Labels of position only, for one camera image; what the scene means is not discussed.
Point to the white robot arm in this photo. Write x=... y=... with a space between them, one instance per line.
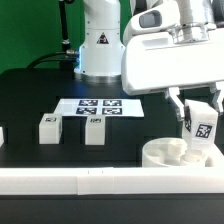
x=100 y=55

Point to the white round stool seat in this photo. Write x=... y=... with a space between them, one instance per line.
x=174 y=152

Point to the white marker sheet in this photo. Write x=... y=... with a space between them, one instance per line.
x=106 y=107

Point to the white U-shaped barrier wall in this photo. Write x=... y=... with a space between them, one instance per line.
x=111 y=181

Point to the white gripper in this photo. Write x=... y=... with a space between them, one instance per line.
x=152 y=62

